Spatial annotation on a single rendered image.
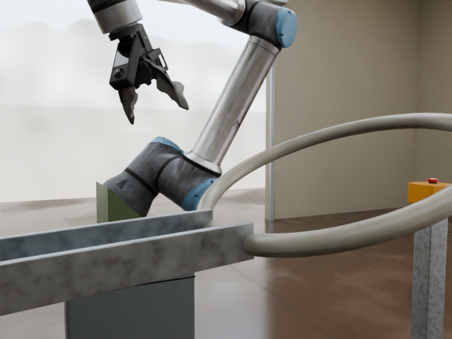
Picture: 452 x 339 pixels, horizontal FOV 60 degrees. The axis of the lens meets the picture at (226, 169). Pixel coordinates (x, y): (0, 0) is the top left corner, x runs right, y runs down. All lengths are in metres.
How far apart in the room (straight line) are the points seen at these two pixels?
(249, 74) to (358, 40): 5.97
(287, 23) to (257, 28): 0.09
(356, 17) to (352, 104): 1.42
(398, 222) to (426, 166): 7.42
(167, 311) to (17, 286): 0.96
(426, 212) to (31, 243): 0.46
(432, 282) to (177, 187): 1.02
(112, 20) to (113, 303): 0.83
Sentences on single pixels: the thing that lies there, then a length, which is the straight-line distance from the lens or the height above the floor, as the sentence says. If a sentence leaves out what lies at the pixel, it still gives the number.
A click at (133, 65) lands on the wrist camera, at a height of 1.39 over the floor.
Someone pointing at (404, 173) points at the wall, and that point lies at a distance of 7.87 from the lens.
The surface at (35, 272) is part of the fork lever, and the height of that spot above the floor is 1.12.
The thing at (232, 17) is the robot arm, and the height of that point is 1.64.
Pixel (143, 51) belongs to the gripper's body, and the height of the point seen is 1.43.
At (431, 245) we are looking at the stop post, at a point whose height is 0.86.
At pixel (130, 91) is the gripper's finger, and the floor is 1.35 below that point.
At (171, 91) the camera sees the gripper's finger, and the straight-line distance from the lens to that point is 0.85.
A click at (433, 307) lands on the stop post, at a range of 1.74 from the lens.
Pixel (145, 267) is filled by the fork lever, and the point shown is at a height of 1.10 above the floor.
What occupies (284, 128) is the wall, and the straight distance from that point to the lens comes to 6.15.
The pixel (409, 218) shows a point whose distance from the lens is 0.48.
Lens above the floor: 1.25
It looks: 4 degrees down
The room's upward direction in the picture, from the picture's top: straight up
